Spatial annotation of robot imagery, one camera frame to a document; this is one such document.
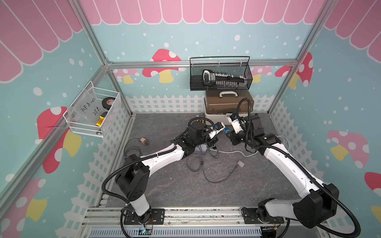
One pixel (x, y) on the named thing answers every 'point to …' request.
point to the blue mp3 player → (226, 130)
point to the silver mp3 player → (240, 163)
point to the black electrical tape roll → (107, 101)
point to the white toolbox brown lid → (219, 102)
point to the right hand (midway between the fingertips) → (228, 132)
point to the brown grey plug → (144, 141)
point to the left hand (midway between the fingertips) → (220, 132)
